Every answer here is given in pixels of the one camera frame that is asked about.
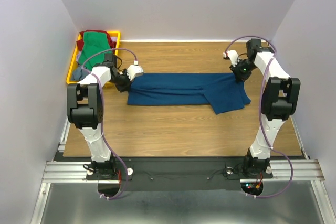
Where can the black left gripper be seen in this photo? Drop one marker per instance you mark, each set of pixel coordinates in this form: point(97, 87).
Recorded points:
point(127, 85)

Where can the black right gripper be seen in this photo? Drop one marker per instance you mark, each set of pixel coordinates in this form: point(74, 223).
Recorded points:
point(239, 77)

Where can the blue t shirt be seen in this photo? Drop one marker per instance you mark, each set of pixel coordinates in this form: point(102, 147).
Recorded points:
point(219, 90)

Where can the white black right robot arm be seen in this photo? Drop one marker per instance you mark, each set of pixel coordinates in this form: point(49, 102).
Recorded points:
point(278, 99)

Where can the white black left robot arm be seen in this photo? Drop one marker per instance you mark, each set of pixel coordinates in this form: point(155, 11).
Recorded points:
point(85, 111)

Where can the grey t shirt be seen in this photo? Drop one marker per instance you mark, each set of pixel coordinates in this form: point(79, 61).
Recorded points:
point(79, 73)

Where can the green t shirt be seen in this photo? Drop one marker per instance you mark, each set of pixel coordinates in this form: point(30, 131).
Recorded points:
point(93, 43)

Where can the red t shirt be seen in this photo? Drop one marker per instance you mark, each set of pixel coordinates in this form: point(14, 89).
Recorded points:
point(111, 40)

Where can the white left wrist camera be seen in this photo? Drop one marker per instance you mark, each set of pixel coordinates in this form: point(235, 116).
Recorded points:
point(134, 70)

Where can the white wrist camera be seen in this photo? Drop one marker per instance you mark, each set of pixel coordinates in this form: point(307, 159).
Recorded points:
point(232, 56)
point(134, 70)

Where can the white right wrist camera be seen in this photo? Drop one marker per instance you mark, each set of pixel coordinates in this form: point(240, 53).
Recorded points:
point(232, 56)

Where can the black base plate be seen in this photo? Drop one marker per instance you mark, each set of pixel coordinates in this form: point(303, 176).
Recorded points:
point(177, 174)

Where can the aluminium frame rail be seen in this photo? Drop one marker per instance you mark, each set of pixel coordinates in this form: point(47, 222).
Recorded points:
point(57, 171)

